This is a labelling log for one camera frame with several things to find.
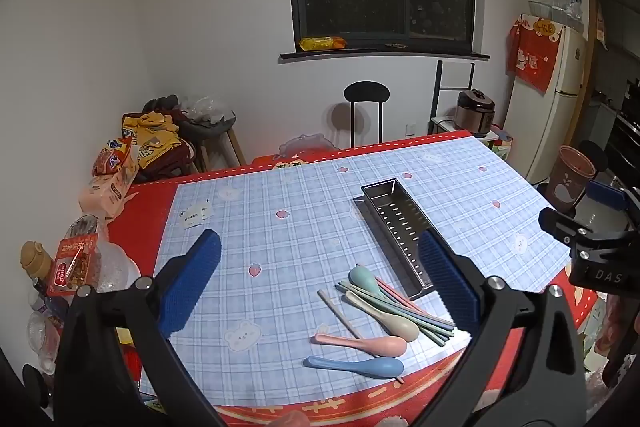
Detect beige chopstick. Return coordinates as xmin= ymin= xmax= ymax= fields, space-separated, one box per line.
xmin=318 ymin=290 xmax=404 ymax=383

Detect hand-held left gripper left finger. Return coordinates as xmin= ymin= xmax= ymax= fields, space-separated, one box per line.
xmin=52 ymin=228 xmax=226 ymax=427

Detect black stool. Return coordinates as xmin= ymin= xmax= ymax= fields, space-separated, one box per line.
xmin=579 ymin=140 xmax=609 ymax=174

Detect wooden door frame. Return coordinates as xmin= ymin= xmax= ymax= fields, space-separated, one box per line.
xmin=565 ymin=0 xmax=626 ymax=148

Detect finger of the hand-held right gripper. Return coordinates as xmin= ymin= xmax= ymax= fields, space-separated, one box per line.
xmin=586 ymin=179 xmax=640 ymax=212
xmin=538 ymin=206 xmax=597 ymax=253

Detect brown rice cooker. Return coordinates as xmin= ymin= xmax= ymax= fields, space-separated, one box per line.
xmin=454 ymin=89 xmax=496 ymax=138

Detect beige spoon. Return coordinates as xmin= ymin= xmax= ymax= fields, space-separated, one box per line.
xmin=342 ymin=291 xmax=421 ymax=343

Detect brown trash bin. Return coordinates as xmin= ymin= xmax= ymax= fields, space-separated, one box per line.
xmin=545 ymin=145 xmax=597 ymax=214

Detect stainless steel utensil tray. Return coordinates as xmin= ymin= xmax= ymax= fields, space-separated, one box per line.
xmin=354 ymin=178 xmax=445 ymax=300

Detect grey basin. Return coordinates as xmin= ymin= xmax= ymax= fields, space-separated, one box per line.
xmin=177 ymin=109 xmax=237 ymax=140

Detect blue plaid tablecloth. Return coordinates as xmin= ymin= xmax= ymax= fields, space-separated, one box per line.
xmin=139 ymin=138 xmax=573 ymax=408

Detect blue spoon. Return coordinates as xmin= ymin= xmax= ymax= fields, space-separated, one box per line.
xmin=303 ymin=355 xmax=405 ymax=378

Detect yellow snack packet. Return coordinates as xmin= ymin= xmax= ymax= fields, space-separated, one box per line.
xmin=299 ymin=36 xmax=348 ymax=52

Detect pink spoon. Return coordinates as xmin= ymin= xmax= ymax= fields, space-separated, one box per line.
xmin=311 ymin=333 xmax=408 ymax=358

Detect yellow printed cloth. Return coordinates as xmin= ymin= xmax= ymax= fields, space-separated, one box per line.
xmin=121 ymin=111 xmax=181 ymax=168

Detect clear plastic containers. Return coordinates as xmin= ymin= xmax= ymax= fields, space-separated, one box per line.
xmin=527 ymin=0 xmax=585 ymax=32

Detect clear plastic cover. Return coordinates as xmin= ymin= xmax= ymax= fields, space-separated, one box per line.
xmin=276 ymin=133 xmax=341 ymax=158

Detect white paper slip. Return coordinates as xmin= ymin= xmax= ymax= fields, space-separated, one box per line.
xmin=180 ymin=201 xmax=214 ymax=230

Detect wooden stool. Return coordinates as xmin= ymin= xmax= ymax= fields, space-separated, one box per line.
xmin=197 ymin=129 xmax=247 ymax=172

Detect red snack packet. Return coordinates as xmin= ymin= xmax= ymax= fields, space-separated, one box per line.
xmin=47 ymin=234 xmax=98 ymax=298

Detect green spoon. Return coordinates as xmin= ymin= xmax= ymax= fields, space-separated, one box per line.
xmin=348 ymin=265 xmax=401 ymax=313

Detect clear plastic bottle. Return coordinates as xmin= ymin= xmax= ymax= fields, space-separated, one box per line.
xmin=27 ymin=277 xmax=71 ymax=373

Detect blue chopstick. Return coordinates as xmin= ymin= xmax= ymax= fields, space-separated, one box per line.
xmin=350 ymin=282 xmax=455 ymax=338

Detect red printed cloth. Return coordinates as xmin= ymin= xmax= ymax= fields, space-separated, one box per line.
xmin=506 ymin=18 xmax=560 ymax=95

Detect beige lidded cup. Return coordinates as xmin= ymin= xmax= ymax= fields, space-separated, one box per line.
xmin=20 ymin=241 xmax=55 ymax=280

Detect dark window sill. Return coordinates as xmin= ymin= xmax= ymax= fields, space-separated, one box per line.
xmin=279 ymin=50 xmax=491 ymax=64

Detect black metal rack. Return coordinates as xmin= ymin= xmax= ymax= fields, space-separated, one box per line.
xmin=430 ymin=60 xmax=476 ymax=138

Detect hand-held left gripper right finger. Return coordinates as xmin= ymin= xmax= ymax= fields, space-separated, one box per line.
xmin=415 ymin=228 xmax=588 ymax=427

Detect cream refrigerator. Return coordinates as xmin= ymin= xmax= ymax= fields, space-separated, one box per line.
xmin=502 ymin=13 xmax=588 ymax=185

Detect black round chair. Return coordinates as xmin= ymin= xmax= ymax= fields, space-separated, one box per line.
xmin=343 ymin=81 xmax=391 ymax=148

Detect clear plastic bags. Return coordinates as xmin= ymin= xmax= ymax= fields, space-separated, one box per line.
xmin=179 ymin=94 xmax=235 ymax=124

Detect green chopstick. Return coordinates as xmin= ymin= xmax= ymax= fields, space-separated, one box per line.
xmin=340 ymin=284 xmax=447 ymax=347
xmin=336 ymin=281 xmax=453 ymax=339

